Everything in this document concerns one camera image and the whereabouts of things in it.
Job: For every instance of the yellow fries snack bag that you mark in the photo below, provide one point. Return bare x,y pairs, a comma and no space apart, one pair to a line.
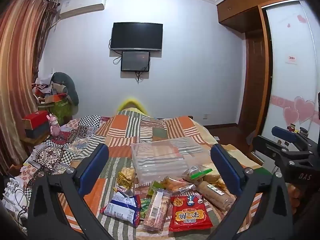
126,177

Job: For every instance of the blue white snack bag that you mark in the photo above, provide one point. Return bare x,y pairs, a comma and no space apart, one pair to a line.
124,208

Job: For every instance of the striped orange curtain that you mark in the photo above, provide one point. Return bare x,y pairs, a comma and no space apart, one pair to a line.
25,26

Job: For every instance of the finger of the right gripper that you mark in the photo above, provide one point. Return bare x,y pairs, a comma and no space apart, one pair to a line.
284,134

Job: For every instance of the small black wall monitor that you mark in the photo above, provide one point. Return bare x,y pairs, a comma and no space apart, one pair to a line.
135,61

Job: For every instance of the patchwork bed quilt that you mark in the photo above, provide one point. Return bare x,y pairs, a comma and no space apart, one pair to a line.
118,133

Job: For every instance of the yellow headboard cushion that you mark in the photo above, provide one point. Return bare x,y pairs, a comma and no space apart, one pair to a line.
132,103

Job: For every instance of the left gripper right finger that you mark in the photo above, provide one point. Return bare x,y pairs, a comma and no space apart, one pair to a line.
273,218

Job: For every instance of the bread roll clear pack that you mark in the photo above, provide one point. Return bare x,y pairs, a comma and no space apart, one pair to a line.
215,195

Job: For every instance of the orange snack clear pack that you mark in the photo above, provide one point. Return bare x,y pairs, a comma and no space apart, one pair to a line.
177,186

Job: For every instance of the red black box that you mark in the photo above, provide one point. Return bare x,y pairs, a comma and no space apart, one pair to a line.
36,124

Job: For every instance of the white sliding wardrobe door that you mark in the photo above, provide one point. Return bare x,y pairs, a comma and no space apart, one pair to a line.
294,35

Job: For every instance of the clutter pile with green bag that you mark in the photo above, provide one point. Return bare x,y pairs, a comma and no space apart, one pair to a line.
57,94

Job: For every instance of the long biscuit stick pack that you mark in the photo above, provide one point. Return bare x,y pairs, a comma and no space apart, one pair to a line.
157,211

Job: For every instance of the clear plastic storage bin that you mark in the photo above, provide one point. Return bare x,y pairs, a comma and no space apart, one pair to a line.
156,160

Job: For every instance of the red noodle snack bag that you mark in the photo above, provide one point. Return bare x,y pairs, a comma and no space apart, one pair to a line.
189,213

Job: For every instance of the white air conditioner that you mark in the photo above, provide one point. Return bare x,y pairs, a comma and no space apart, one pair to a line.
71,8

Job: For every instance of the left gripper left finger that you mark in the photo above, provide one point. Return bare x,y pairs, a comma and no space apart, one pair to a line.
46,218

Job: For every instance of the pink rabbit toy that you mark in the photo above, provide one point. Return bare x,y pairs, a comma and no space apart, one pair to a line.
54,125

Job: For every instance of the brown wooden wardrobe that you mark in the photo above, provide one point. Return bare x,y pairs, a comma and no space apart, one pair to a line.
247,17

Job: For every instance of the black wall television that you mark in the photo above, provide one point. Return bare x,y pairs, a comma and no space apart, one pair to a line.
136,36

